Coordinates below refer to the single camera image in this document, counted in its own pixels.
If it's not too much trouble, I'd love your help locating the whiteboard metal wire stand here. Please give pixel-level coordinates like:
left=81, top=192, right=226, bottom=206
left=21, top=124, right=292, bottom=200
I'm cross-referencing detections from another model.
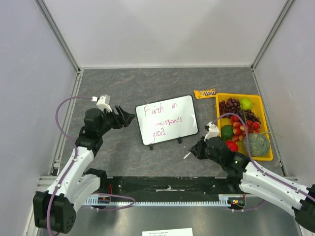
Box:
left=149, top=137, right=183, bottom=150

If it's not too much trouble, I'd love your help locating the green netted melon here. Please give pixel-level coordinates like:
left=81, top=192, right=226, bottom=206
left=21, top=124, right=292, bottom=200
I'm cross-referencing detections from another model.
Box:
left=248, top=133, right=271, bottom=157

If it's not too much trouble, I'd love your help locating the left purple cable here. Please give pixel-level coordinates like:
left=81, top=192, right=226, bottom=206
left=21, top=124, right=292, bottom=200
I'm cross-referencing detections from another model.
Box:
left=46, top=95, right=136, bottom=236

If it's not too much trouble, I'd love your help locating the yellow plastic fruit tray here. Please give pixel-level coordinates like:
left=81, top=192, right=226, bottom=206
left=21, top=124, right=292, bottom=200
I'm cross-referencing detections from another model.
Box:
left=215, top=93, right=274, bottom=161

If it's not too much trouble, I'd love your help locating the green pear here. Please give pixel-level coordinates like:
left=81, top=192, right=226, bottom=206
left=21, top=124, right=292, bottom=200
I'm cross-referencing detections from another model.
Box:
left=240, top=97, right=253, bottom=111

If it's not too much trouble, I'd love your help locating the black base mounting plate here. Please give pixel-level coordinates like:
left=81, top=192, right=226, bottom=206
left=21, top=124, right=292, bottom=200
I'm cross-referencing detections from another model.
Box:
left=98, top=177, right=243, bottom=203

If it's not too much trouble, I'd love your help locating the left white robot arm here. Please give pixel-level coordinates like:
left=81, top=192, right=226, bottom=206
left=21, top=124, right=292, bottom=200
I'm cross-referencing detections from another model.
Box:
left=33, top=106, right=135, bottom=236

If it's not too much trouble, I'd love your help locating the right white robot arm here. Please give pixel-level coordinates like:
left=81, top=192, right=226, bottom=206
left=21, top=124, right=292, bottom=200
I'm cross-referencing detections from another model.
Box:
left=189, top=137, right=315, bottom=232

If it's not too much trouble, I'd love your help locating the red cherries cluster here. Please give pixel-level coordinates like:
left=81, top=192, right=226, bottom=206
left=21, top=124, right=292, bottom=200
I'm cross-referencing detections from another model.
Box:
left=231, top=113, right=261, bottom=142

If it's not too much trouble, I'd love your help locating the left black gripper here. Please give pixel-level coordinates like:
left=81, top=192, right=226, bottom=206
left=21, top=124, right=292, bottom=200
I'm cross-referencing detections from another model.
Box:
left=97, top=105, right=135, bottom=136

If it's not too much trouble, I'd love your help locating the red tomato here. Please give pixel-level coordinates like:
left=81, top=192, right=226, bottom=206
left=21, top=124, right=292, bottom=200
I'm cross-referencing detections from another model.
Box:
left=226, top=140, right=239, bottom=152

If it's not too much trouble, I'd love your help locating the white whiteboard black frame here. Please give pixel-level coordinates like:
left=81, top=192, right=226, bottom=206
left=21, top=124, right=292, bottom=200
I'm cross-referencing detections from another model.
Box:
left=135, top=95, right=199, bottom=146

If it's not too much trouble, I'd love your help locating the green lime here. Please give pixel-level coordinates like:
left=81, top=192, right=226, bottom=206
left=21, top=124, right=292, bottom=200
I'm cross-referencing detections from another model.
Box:
left=221, top=125, right=234, bottom=141

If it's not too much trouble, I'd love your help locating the yellow candy packet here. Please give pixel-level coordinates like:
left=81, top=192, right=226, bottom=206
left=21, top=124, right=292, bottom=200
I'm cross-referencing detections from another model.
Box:
left=193, top=88, right=217, bottom=99

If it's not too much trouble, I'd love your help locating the white paper label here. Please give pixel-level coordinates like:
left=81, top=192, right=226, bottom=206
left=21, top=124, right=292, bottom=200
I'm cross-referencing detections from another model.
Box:
left=142, top=228, right=193, bottom=236

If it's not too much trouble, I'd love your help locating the purple grape bunch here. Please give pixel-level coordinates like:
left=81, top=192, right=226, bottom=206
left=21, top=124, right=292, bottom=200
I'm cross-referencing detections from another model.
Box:
left=219, top=98, right=243, bottom=118

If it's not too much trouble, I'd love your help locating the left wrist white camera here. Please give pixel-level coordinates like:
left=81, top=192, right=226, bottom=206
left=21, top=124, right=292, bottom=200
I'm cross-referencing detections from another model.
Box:
left=91, top=94, right=113, bottom=113

